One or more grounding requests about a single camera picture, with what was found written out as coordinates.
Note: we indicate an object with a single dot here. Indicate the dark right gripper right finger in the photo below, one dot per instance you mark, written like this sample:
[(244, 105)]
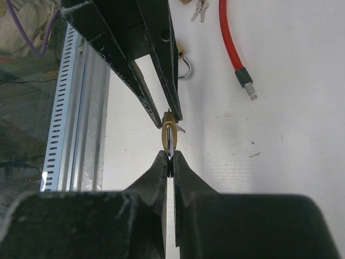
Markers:
[(209, 224)]

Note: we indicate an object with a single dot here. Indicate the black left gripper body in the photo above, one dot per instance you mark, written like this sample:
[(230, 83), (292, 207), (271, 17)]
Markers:
[(122, 30)]

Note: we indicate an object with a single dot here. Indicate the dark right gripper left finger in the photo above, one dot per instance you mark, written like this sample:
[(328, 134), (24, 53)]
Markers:
[(120, 224)]

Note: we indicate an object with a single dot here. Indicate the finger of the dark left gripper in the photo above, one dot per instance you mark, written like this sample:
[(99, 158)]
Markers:
[(87, 20), (163, 51)]

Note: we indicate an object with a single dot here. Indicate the medium brass padlock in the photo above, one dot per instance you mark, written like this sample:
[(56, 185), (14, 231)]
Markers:
[(181, 57)]

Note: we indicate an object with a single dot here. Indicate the small brass long-shackle padlock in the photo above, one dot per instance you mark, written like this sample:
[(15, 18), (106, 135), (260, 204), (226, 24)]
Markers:
[(170, 128)]

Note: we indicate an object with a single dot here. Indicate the large brass padlock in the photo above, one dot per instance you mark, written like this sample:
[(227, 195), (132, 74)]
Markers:
[(201, 7)]

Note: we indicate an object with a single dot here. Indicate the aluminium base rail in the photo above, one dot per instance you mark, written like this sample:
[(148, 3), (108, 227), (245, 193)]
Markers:
[(81, 165)]

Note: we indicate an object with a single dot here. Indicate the white slotted cable duct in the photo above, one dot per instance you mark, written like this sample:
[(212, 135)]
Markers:
[(54, 149)]

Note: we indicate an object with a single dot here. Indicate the thick red cable lock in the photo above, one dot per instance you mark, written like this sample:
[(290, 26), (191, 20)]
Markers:
[(240, 70)]

